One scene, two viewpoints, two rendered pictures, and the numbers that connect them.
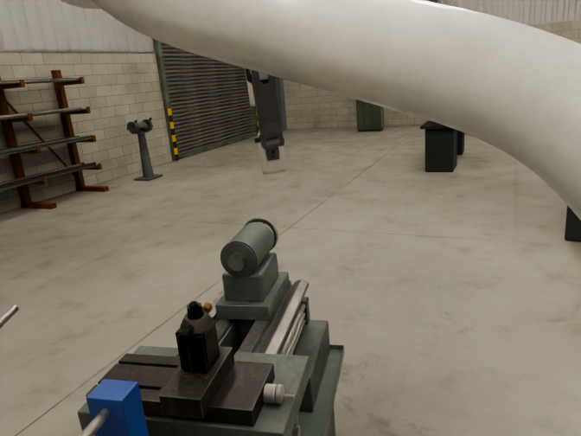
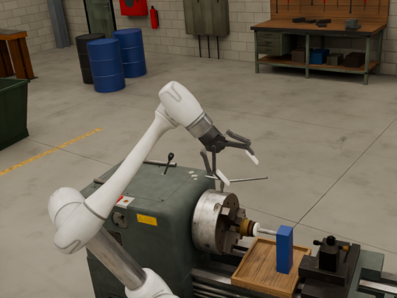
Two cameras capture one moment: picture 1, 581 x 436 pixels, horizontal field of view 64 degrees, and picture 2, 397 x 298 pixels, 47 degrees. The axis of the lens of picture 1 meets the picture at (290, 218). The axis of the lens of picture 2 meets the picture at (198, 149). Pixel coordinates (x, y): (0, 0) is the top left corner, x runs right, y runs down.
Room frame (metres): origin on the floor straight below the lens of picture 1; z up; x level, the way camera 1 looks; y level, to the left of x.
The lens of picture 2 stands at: (0.87, -1.46, 2.38)
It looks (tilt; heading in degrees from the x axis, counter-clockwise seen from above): 24 degrees down; 104
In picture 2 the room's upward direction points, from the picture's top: 5 degrees counter-clockwise
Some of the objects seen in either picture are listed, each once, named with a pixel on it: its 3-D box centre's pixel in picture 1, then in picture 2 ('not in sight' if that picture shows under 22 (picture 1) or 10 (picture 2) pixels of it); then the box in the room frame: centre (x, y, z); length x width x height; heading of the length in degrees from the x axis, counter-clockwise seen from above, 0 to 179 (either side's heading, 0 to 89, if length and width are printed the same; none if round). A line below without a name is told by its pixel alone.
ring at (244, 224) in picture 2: not in sight; (246, 227); (0.61, 0.43, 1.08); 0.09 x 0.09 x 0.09; 75
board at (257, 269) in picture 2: not in sight; (272, 265); (0.73, 0.40, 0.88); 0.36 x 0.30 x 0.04; 75
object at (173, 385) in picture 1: (199, 378); (323, 269); (0.97, 0.25, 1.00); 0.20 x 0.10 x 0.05; 165
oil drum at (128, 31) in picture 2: not in sight; (129, 52); (-2.53, 7.30, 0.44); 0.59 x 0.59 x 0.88
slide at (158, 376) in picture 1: (182, 386); (332, 271); (1.01, 0.31, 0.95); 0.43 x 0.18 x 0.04; 75
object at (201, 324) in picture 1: (196, 320); (331, 245); (1.00, 0.24, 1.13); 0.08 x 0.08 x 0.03
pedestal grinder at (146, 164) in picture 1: (143, 149); not in sight; (9.02, 2.68, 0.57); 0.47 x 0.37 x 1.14; 154
